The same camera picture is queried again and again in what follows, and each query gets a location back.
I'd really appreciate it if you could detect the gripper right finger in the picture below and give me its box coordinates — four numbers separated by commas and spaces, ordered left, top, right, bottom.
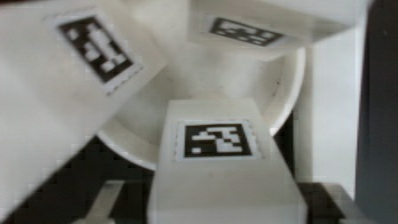
299, 182, 363, 224

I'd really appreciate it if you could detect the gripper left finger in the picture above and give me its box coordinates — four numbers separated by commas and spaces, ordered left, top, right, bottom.
71, 180, 125, 224

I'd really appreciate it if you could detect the white stool leg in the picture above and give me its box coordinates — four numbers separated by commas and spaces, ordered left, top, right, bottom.
148, 99, 308, 224
0, 0, 167, 222
187, 0, 375, 60

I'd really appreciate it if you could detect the white round stool seat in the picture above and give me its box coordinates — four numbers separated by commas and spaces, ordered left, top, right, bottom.
100, 0, 306, 170

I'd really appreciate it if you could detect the white U-shaped fence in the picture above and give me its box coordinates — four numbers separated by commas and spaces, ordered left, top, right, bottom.
293, 19, 368, 196

